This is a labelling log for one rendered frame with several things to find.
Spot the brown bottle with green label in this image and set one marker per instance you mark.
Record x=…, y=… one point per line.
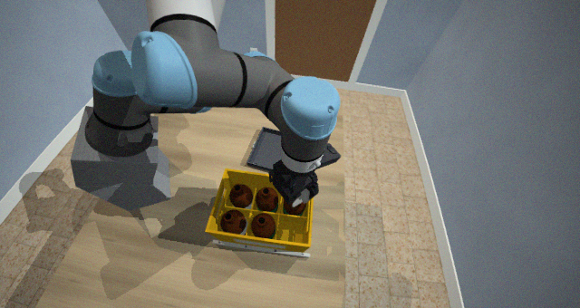
x=296, y=211

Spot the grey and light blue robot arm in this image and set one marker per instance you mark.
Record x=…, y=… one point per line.
x=179, y=66

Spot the yellow divided crate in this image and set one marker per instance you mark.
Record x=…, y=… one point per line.
x=293, y=233

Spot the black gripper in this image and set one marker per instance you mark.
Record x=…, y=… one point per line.
x=297, y=183

